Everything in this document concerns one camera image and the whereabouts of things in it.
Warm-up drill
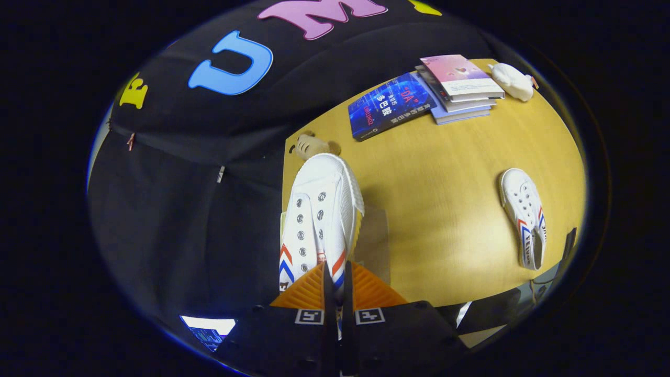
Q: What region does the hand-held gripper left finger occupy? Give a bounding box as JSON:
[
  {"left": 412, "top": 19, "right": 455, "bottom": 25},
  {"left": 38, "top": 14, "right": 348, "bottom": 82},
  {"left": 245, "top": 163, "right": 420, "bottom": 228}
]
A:
[{"left": 214, "top": 261, "right": 340, "bottom": 377}]

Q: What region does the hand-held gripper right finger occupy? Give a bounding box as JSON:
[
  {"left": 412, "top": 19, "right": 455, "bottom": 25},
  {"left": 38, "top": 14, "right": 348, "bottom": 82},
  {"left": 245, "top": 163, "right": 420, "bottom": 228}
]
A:
[{"left": 342, "top": 261, "right": 467, "bottom": 377}]

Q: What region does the beige fabric storage box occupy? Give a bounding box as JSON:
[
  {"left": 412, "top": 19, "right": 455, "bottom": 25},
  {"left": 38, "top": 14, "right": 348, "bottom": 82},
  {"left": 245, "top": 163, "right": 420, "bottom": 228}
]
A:
[{"left": 356, "top": 208, "right": 390, "bottom": 286}]

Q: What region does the white striped canvas shoe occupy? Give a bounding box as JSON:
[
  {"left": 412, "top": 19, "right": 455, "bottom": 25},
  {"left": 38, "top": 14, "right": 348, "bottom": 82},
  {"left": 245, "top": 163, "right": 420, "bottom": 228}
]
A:
[
  {"left": 499, "top": 168, "right": 548, "bottom": 271},
  {"left": 279, "top": 153, "right": 365, "bottom": 336}
]

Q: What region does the lit computer monitor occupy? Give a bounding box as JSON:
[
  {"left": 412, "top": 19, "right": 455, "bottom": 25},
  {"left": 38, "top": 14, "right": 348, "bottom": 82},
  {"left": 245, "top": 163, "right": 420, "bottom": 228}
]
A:
[{"left": 181, "top": 315, "right": 236, "bottom": 351}]

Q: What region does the beige plush toy dog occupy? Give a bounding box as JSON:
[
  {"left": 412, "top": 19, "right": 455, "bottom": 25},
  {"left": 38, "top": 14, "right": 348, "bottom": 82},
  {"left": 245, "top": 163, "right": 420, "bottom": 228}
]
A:
[{"left": 296, "top": 134, "right": 342, "bottom": 160}]

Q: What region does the black flat panel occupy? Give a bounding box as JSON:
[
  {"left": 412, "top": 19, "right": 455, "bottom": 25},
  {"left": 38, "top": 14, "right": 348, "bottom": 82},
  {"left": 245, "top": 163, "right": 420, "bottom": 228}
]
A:
[{"left": 561, "top": 227, "right": 577, "bottom": 261}]

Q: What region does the light blue book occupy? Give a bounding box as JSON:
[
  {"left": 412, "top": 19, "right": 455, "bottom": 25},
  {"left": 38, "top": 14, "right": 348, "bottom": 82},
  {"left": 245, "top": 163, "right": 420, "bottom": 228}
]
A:
[{"left": 411, "top": 72, "right": 493, "bottom": 125}]

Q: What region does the dark blue book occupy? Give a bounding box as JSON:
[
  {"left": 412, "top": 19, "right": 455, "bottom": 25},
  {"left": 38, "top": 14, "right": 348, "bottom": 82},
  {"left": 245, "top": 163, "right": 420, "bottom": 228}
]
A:
[{"left": 348, "top": 72, "right": 438, "bottom": 142}]

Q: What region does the grey book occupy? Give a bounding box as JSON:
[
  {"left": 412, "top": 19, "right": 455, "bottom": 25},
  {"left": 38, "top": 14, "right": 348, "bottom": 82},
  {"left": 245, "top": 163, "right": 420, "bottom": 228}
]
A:
[{"left": 416, "top": 65, "right": 498, "bottom": 113}]

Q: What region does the pink cover book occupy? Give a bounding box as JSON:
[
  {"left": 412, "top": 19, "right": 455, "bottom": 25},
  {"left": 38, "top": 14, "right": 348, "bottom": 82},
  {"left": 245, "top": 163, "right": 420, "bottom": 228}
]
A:
[{"left": 420, "top": 54, "right": 505, "bottom": 103}]

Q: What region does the white plush toy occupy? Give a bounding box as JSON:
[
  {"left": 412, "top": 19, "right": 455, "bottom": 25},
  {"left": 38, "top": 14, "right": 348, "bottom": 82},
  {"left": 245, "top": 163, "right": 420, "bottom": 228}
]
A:
[{"left": 488, "top": 63, "right": 539, "bottom": 102}]

